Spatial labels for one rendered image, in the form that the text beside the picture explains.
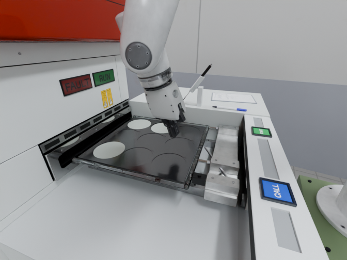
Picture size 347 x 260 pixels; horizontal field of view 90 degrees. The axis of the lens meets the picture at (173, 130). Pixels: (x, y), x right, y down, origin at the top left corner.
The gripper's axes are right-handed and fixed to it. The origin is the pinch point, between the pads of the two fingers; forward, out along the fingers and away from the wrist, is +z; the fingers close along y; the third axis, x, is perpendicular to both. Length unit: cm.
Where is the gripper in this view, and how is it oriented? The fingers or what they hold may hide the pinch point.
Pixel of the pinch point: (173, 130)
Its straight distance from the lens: 52.9
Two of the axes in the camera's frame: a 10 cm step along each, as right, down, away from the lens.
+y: -7.9, -1.5, 5.9
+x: -5.5, 6.0, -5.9
